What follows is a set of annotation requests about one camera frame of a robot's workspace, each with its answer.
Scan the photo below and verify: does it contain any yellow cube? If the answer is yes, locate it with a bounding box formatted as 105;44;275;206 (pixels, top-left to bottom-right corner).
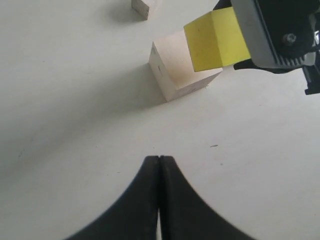
183;7;251;72

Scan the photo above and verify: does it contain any large pale wooden cube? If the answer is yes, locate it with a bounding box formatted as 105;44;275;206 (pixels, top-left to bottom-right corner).
148;30;223;102

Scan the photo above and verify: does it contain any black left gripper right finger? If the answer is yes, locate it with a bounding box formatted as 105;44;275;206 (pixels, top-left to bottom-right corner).
158;156;252;240

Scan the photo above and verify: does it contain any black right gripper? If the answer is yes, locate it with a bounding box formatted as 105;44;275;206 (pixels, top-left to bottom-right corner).
213;0;320;95

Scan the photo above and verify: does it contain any small wooden cube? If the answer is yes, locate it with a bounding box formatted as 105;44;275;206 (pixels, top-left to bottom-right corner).
131;0;162;20

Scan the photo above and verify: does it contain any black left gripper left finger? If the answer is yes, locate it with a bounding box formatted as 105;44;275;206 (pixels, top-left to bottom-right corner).
68;156;160;240

